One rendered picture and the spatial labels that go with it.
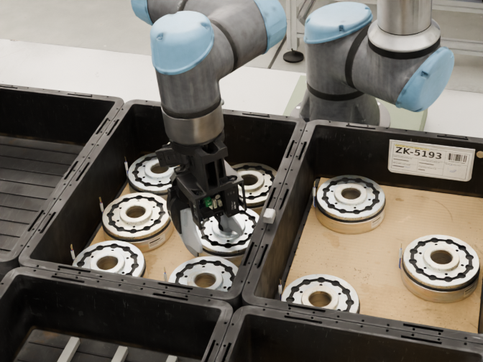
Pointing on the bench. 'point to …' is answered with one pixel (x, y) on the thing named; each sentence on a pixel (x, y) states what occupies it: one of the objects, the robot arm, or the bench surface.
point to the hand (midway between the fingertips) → (208, 239)
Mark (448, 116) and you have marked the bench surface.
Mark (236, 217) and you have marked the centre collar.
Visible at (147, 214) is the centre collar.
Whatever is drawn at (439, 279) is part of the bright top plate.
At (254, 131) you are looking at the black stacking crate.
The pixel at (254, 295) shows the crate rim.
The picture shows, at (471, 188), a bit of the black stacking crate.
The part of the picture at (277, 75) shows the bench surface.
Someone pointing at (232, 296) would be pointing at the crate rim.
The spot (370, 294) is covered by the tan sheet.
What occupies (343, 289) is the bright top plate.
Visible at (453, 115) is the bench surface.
